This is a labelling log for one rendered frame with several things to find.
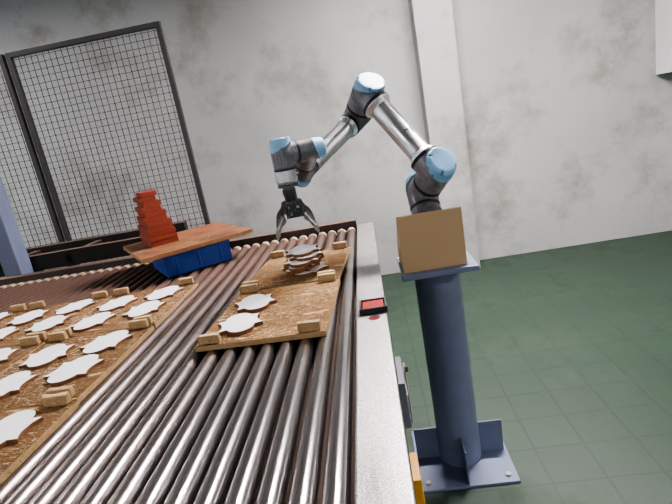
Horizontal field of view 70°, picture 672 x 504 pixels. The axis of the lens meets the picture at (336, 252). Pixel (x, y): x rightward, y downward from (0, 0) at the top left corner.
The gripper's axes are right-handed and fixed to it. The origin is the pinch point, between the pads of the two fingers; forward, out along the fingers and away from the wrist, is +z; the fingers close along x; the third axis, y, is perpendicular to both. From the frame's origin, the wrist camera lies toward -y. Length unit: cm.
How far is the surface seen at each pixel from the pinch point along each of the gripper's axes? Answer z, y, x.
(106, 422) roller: 15, 76, -46
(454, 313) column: 39, 6, 51
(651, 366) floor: 106, -32, 160
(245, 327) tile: 12, 47, -19
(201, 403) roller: 15, 77, -26
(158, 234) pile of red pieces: -3, -56, -63
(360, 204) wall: 35, -267, 61
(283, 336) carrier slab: 13, 55, -9
